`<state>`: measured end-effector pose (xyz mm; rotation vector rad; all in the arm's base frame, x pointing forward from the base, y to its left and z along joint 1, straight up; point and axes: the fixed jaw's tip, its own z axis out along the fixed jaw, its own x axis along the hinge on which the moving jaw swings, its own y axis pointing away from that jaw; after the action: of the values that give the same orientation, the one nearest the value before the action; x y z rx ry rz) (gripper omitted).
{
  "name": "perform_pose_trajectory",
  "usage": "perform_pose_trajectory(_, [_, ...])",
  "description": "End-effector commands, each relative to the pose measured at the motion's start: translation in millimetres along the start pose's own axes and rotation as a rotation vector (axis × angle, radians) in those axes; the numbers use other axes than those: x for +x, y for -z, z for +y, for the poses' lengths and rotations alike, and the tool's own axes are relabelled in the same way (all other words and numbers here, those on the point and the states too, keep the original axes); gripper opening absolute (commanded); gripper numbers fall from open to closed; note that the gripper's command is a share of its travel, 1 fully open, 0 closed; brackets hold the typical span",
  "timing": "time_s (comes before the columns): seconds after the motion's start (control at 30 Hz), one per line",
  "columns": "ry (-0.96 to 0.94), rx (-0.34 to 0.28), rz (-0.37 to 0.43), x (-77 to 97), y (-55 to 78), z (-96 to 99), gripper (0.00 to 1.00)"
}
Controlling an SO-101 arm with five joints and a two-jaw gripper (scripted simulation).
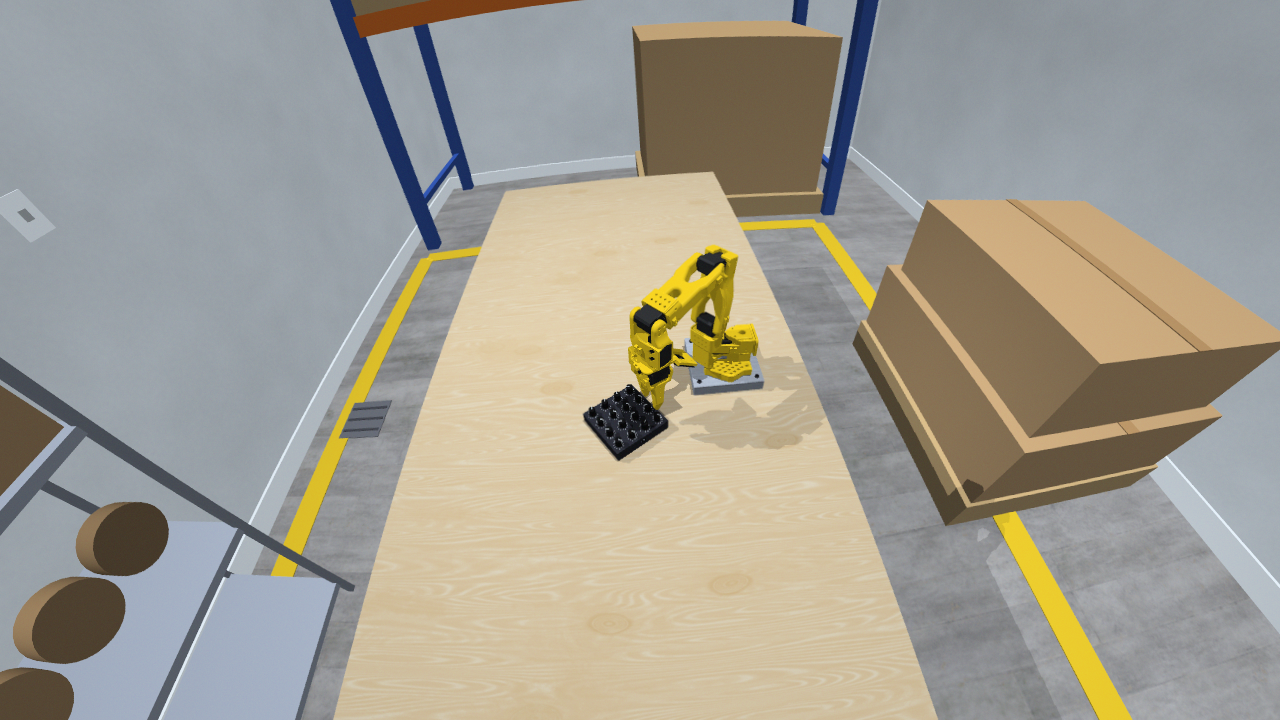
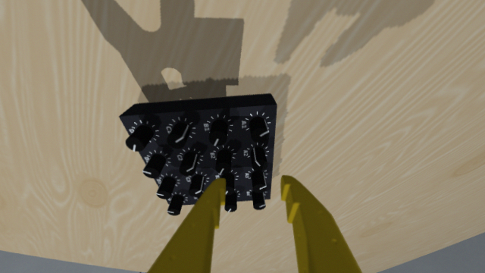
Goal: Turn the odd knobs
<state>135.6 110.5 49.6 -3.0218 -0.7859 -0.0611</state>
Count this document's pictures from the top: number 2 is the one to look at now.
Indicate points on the black knob box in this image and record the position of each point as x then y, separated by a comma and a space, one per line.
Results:
184, 138

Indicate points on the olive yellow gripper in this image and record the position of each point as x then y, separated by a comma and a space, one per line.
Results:
320, 245

